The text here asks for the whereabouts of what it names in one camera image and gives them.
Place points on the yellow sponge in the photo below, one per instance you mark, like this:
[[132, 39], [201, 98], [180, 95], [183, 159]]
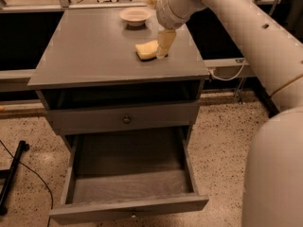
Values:
[[147, 51]]

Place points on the grey metal rail frame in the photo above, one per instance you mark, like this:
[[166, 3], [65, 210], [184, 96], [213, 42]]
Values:
[[245, 73]]

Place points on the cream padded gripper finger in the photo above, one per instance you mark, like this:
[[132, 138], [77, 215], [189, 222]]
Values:
[[165, 40]]

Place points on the black stand leg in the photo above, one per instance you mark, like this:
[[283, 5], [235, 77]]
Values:
[[7, 175]]

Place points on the closed grey drawer with knob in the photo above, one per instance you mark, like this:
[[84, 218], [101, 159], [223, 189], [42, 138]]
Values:
[[122, 117]]

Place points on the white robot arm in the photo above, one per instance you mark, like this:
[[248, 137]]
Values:
[[273, 179]]

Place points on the grey wooden drawer cabinet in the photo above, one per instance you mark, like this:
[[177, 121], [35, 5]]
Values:
[[91, 61]]

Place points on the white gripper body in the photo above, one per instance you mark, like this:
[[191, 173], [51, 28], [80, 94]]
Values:
[[165, 14]]

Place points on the open grey bottom drawer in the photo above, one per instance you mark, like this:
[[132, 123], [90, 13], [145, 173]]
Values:
[[128, 174]]

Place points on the white bowl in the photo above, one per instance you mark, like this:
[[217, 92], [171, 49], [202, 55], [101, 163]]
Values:
[[135, 16]]

